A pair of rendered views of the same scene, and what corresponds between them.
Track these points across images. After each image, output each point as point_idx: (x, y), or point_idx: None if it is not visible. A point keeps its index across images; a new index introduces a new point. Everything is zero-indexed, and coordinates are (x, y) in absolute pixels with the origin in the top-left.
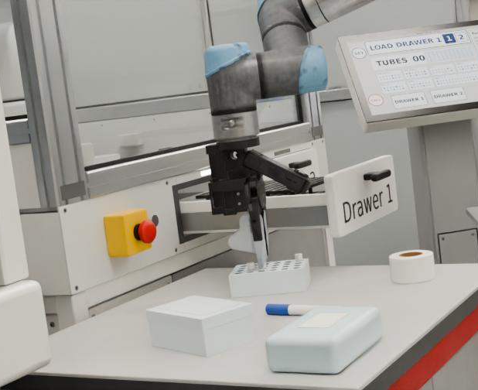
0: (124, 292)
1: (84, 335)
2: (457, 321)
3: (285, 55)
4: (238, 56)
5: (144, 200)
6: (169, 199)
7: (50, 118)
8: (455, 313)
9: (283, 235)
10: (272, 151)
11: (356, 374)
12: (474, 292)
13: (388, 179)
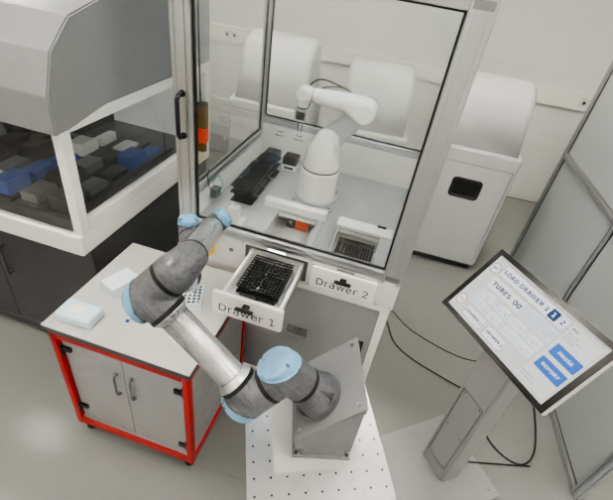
0: (209, 260)
1: (155, 259)
2: (122, 356)
3: (182, 237)
4: (179, 224)
5: (226, 240)
6: (242, 247)
7: (181, 195)
8: (121, 354)
9: (334, 301)
10: (335, 267)
11: (54, 323)
12: (144, 361)
13: (273, 317)
